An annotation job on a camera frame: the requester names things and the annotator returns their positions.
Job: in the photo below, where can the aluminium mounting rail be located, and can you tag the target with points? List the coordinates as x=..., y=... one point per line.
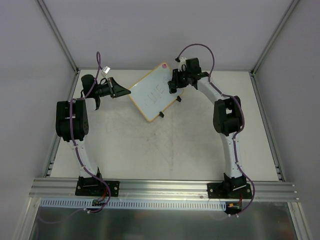
x=172, y=190

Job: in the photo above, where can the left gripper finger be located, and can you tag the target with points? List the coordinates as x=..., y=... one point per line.
x=120, y=91
x=114, y=85

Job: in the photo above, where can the black whiteboard eraser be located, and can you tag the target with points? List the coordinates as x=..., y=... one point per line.
x=172, y=87

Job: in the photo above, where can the right aluminium frame post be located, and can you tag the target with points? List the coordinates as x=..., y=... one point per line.
x=275, y=34

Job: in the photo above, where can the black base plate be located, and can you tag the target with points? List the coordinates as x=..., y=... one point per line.
x=91, y=187
x=218, y=191

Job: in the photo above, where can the aluminium frame post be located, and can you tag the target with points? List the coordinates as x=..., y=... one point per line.
x=57, y=34
x=275, y=34

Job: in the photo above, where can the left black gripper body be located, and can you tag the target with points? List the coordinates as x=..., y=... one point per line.
x=112, y=88

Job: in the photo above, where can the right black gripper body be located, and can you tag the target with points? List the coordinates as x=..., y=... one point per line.
x=178, y=78

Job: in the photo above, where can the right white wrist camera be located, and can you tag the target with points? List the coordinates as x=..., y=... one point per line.
x=180, y=61

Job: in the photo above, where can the white slotted cable duct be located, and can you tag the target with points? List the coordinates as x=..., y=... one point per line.
x=115, y=203

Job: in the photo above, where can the yellow-framed whiteboard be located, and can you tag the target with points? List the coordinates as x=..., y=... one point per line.
x=151, y=93

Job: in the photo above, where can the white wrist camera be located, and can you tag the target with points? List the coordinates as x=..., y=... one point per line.
x=105, y=70
x=180, y=61

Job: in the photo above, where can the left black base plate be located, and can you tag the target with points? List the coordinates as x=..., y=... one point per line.
x=91, y=187

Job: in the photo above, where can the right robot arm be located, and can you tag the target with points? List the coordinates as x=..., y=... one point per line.
x=228, y=118

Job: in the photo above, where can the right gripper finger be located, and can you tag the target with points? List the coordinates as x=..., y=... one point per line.
x=173, y=82
x=172, y=89

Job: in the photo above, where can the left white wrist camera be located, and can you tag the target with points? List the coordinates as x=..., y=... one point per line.
x=105, y=70

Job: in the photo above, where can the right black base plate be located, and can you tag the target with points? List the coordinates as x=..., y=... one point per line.
x=218, y=191

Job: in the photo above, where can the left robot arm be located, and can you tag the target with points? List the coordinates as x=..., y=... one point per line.
x=72, y=122

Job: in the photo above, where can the left aluminium frame post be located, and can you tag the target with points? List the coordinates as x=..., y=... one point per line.
x=57, y=34

